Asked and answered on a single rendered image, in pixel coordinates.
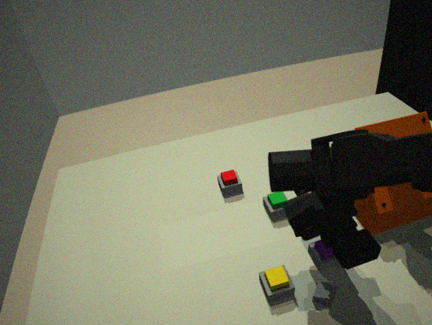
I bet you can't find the yellow button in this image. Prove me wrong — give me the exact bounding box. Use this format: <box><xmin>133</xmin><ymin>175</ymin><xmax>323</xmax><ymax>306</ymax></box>
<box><xmin>259</xmin><ymin>265</ymin><xmax>295</xmax><ymax>303</ymax></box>

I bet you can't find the red button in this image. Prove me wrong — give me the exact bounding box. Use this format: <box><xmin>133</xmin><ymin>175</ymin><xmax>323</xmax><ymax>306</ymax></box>
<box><xmin>217</xmin><ymin>170</ymin><xmax>243</xmax><ymax>196</ymax></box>

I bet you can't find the green button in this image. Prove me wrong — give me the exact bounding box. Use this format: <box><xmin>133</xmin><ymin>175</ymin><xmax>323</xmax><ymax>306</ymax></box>
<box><xmin>263</xmin><ymin>192</ymin><xmax>288</xmax><ymax>220</ymax></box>

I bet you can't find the purple button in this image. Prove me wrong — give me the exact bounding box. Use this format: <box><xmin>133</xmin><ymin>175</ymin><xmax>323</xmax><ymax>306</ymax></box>
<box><xmin>308</xmin><ymin>240</ymin><xmax>340</xmax><ymax>272</ymax></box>

